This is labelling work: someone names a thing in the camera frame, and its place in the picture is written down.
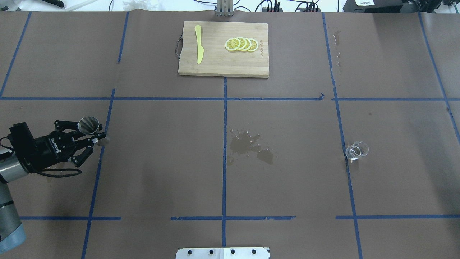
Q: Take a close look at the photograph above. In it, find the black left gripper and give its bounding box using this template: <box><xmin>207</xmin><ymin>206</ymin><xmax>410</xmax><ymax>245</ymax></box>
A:
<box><xmin>33</xmin><ymin>120</ymin><xmax>107</xmax><ymax>169</ymax></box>

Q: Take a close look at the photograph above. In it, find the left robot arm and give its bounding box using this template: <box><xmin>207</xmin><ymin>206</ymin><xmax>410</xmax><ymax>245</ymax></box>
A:
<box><xmin>0</xmin><ymin>116</ymin><xmax>107</xmax><ymax>254</ymax></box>

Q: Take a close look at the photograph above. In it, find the crumpled white tissue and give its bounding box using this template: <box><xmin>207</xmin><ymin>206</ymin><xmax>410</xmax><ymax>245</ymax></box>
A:
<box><xmin>122</xmin><ymin>0</ymin><xmax>159</xmax><ymax>11</ymax></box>

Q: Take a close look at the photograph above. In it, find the yellow plastic knife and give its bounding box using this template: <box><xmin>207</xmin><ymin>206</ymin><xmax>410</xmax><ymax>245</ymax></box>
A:
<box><xmin>194</xmin><ymin>24</ymin><xmax>205</xmax><ymax>64</ymax></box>

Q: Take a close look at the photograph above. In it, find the wooden cutting board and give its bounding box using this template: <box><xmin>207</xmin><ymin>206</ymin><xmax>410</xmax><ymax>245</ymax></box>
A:
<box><xmin>178</xmin><ymin>21</ymin><xmax>270</xmax><ymax>78</ymax></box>

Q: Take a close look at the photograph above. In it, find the lemon slice nearest knife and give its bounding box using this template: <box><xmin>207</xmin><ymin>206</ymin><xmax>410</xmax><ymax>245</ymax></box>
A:
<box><xmin>225</xmin><ymin>38</ymin><xmax>241</xmax><ymax>51</ymax></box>

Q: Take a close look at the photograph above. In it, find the lemon slice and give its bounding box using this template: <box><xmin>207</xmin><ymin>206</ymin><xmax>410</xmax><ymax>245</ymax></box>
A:
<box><xmin>247</xmin><ymin>38</ymin><xmax>259</xmax><ymax>52</ymax></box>
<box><xmin>241</xmin><ymin>39</ymin><xmax>252</xmax><ymax>51</ymax></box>
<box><xmin>236</xmin><ymin>37</ymin><xmax>246</xmax><ymax>51</ymax></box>

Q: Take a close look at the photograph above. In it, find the black box on desk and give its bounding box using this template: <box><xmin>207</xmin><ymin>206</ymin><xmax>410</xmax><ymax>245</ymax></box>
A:
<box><xmin>343</xmin><ymin>0</ymin><xmax>404</xmax><ymax>13</ymax></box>

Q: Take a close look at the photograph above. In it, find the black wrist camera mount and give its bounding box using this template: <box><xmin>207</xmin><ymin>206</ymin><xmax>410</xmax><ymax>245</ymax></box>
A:
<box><xmin>7</xmin><ymin>122</ymin><xmax>38</xmax><ymax>173</ymax></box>

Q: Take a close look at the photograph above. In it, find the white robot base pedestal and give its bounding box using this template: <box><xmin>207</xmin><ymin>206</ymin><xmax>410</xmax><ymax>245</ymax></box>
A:
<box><xmin>175</xmin><ymin>247</ymin><xmax>271</xmax><ymax>259</ymax></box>

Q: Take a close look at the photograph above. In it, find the aluminium frame post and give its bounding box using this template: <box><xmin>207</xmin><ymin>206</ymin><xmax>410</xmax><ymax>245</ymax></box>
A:
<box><xmin>215</xmin><ymin>0</ymin><xmax>234</xmax><ymax>17</ymax></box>

